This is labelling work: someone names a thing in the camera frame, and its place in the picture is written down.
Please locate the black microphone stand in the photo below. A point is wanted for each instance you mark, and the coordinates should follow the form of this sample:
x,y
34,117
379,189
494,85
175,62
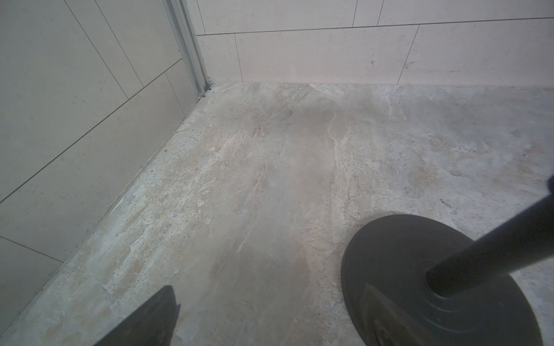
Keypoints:
x,y
460,290

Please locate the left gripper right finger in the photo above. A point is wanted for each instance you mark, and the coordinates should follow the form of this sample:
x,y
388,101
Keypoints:
x,y
384,323

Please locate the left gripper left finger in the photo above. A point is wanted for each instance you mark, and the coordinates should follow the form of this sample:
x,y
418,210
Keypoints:
x,y
153,323

